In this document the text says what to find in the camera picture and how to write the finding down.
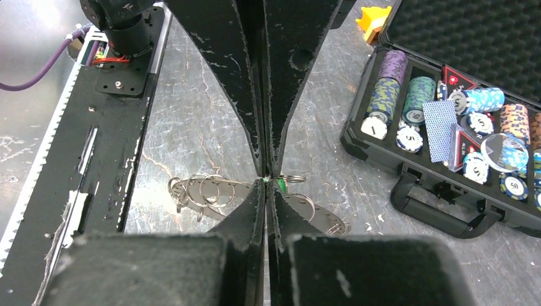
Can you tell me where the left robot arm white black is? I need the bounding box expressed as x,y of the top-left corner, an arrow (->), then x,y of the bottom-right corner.
61,1 -> 342,178

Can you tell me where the orange yellow green brick stack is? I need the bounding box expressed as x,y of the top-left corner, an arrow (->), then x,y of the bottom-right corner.
355,6 -> 392,45

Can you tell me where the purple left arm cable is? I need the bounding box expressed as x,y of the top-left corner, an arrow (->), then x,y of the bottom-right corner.
0,23 -> 94,92

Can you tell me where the black poker chip case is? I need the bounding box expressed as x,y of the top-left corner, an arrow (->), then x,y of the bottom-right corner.
341,1 -> 540,239

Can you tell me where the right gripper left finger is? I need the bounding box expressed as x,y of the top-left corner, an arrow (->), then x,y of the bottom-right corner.
41,179 -> 265,305

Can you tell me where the green key tag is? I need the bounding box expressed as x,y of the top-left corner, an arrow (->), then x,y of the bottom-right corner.
261,177 -> 288,193

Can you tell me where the white toothed cable duct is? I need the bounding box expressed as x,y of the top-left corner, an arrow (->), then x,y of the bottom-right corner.
0,27 -> 100,275

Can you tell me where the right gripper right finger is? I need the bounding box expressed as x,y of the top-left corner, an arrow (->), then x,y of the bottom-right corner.
267,186 -> 475,305

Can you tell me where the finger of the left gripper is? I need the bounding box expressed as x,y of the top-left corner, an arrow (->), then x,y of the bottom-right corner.
263,1 -> 342,175
166,1 -> 265,175

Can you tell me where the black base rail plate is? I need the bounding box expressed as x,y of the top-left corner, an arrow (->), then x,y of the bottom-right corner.
1,4 -> 172,305

